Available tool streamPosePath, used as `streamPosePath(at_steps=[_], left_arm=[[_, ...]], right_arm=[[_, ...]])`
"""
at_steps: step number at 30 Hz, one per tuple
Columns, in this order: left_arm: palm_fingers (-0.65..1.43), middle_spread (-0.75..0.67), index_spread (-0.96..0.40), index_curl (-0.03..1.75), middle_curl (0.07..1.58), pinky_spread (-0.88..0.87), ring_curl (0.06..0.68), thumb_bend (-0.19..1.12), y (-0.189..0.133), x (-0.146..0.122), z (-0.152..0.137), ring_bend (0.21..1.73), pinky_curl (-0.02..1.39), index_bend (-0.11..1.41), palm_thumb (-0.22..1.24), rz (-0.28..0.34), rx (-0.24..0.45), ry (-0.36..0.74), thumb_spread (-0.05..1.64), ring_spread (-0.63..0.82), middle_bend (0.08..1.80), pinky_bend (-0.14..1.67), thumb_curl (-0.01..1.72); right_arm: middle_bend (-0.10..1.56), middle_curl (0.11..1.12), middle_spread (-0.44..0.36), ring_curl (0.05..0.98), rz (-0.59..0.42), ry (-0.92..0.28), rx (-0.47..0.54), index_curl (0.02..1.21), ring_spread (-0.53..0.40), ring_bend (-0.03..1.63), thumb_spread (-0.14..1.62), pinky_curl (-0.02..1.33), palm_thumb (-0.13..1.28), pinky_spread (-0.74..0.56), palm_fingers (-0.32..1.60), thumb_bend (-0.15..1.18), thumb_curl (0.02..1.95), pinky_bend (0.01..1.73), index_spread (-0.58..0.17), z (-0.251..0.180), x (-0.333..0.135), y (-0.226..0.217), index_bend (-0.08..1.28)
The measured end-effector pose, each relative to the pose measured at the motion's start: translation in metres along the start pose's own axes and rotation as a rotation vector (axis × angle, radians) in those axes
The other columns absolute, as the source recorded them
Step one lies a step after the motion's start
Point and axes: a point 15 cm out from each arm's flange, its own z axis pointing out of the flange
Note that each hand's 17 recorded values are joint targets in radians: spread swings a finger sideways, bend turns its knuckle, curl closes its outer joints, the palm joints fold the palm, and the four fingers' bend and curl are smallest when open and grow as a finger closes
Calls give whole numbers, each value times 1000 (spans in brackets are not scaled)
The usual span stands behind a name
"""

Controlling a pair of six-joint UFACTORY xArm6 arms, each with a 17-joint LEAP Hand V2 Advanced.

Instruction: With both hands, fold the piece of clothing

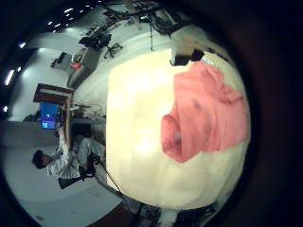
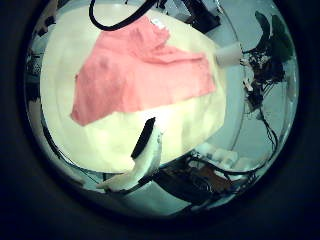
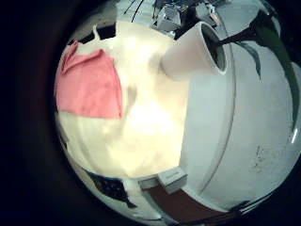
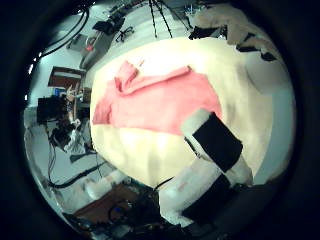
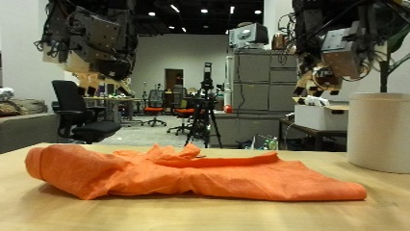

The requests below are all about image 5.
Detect orange button shirt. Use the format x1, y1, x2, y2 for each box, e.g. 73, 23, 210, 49
24, 142, 369, 202

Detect green leafy plant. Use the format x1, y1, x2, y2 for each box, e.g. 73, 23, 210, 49
378, 24, 410, 94

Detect copper kettle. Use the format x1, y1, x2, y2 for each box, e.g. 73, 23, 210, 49
270, 32, 289, 51

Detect white plastic bag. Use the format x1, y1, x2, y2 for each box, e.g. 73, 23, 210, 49
304, 94, 330, 108

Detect background office desk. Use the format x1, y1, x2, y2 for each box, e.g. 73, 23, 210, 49
83, 95, 145, 124

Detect white cardboard box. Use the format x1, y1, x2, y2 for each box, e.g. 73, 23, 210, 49
292, 95, 350, 132

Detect brown door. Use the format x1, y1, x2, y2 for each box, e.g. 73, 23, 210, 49
164, 68, 185, 93

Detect grey boxy appliance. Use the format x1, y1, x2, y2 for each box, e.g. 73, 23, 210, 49
228, 22, 269, 50

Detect grey filing cabinet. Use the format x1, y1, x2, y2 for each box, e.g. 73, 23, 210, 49
232, 48, 306, 116

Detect orange seat office chair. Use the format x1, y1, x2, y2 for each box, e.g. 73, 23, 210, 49
165, 95, 198, 137
140, 90, 168, 128

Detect brown cushion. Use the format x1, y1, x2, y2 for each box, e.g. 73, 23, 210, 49
0, 98, 49, 118

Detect crinkled silver bag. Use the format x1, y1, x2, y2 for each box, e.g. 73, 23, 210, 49
0, 87, 16, 103

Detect dark side table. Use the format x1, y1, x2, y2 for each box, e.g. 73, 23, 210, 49
280, 117, 349, 152

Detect black office chair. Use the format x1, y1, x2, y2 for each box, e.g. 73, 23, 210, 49
51, 80, 122, 144

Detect white round planter pot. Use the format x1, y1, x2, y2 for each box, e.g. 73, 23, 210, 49
346, 91, 410, 174

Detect grey sofa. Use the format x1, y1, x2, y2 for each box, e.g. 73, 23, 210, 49
0, 113, 61, 155

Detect green plastic bottles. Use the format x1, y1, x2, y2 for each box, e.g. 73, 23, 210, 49
260, 136, 280, 150

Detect grey low counter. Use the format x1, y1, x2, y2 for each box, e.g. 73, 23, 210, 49
210, 112, 286, 149

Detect black camera tripod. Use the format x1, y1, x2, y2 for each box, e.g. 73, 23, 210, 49
184, 62, 222, 149

